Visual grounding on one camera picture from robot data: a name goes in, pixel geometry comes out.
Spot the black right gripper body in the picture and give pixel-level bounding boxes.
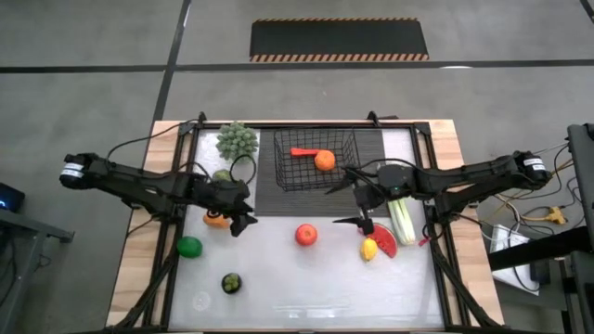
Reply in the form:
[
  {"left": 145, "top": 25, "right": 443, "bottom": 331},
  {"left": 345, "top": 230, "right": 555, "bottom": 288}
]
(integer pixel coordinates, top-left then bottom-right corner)
[{"left": 353, "top": 178, "right": 390, "bottom": 219}]

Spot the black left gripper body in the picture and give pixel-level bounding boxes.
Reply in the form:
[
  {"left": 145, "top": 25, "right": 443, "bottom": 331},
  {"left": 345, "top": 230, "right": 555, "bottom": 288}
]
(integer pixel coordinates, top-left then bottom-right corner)
[{"left": 192, "top": 178, "right": 254, "bottom": 218}]

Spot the red green watermelon slice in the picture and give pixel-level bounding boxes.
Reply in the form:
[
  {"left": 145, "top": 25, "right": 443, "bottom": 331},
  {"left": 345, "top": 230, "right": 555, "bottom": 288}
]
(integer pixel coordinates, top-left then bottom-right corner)
[{"left": 359, "top": 223, "right": 399, "bottom": 259}]

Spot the orange toy orange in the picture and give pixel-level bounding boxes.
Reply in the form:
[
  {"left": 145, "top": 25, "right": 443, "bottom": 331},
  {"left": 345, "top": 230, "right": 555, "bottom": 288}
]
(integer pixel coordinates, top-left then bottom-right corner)
[{"left": 314, "top": 149, "right": 336, "bottom": 172}]

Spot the pale green toy celery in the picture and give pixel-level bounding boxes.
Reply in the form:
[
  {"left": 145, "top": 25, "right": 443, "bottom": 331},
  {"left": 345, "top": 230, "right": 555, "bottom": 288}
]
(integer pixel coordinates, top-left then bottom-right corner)
[{"left": 387, "top": 198, "right": 418, "bottom": 246}]

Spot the red toy apple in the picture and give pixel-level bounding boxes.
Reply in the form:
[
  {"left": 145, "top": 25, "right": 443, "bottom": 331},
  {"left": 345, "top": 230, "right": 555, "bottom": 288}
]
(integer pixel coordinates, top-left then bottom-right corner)
[{"left": 295, "top": 224, "right": 319, "bottom": 247}]

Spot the yellow toy lemon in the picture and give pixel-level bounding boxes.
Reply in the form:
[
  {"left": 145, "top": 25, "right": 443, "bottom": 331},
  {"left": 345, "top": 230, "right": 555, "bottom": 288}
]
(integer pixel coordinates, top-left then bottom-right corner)
[{"left": 359, "top": 237, "right": 379, "bottom": 262}]

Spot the green plant in white pot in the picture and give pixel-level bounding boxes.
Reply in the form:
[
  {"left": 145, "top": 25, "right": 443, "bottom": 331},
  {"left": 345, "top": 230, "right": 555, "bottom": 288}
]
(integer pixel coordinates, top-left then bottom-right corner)
[{"left": 215, "top": 121, "right": 260, "bottom": 162}]

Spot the green round toy fruit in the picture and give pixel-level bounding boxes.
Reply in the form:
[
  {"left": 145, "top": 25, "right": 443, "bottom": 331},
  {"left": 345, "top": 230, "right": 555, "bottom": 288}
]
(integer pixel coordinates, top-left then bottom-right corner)
[{"left": 176, "top": 236, "right": 204, "bottom": 259}]

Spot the small dark green-topped item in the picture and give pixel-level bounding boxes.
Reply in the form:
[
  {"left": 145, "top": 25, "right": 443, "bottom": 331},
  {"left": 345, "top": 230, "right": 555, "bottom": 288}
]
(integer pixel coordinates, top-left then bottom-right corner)
[{"left": 221, "top": 273, "right": 242, "bottom": 295}]

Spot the white glossy table sheet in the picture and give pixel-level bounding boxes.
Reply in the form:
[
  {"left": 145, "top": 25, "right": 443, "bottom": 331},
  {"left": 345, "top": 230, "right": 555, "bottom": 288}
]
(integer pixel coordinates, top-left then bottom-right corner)
[{"left": 169, "top": 127, "right": 445, "bottom": 330}]

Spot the white box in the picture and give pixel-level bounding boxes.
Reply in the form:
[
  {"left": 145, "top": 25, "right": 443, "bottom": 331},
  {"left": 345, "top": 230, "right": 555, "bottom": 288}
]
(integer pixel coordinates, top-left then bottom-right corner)
[{"left": 490, "top": 225, "right": 542, "bottom": 296}]

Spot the black striped-edge floor mat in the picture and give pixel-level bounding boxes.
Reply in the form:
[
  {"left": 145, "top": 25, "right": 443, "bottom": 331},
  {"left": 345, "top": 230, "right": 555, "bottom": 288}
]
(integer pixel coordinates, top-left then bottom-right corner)
[{"left": 249, "top": 17, "right": 431, "bottom": 63}]

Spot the yellow power plug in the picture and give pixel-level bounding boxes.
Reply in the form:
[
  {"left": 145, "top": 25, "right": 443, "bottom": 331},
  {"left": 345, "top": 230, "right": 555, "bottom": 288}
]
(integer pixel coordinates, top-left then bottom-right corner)
[{"left": 522, "top": 206, "right": 567, "bottom": 226}]

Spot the grey side table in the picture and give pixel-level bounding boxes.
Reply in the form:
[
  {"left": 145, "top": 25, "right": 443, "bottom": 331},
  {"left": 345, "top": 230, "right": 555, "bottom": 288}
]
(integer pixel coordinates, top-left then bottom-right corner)
[{"left": 0, "top": 208, "right": 75, "bottom": 321}]

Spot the black cart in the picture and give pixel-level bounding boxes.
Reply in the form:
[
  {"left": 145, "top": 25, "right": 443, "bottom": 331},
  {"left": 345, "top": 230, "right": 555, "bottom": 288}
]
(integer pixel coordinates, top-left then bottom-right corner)
[{"left": 486, "top": 122, "right": 594, "bottom": 334}]

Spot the black device with blue light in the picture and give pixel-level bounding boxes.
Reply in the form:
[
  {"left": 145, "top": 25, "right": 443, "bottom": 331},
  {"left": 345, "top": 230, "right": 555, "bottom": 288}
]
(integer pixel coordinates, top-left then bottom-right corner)
[{"left": 0, "top": 182, "right": 26, "bottom": 213}]

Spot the black looped cable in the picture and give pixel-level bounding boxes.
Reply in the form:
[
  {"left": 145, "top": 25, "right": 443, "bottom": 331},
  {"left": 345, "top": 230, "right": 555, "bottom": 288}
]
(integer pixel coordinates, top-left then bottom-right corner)
[{"left": 228, "top": 153, "right": 258, "bottom": 186}]

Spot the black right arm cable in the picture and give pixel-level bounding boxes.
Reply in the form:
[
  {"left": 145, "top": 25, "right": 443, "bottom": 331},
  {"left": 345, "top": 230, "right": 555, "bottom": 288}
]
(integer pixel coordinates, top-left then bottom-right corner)
[{"left": 359, "top": 157, "right": 421, "bottom": 171}]

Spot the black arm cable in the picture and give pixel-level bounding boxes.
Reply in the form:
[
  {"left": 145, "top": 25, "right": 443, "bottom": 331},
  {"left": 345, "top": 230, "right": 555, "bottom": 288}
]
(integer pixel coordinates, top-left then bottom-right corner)
[
  {"left": 106, "top": 119, "right": 200, "bottom": 160},
  {"left": 359, "top": 157, "right": 421, "bottom": 171}
]

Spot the black wire basket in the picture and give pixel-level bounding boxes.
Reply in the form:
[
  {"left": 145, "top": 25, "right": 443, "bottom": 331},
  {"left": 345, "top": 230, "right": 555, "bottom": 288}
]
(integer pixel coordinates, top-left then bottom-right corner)
[{"left": 273, "top": 128, "right": 361, "bottom": 192}]

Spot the black table rig frame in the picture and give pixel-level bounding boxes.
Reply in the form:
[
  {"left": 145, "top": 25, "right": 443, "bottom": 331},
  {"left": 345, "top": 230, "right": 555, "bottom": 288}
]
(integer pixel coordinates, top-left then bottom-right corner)
[{"left": 110, "top": 110, "right": 500, "bottom": 333}]

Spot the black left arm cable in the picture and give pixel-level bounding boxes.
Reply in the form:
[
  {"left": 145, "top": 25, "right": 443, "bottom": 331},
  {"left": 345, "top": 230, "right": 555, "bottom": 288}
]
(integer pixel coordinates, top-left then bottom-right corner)
[{"left": 106, "top": 119, "right": 200, "bottom": 160}]

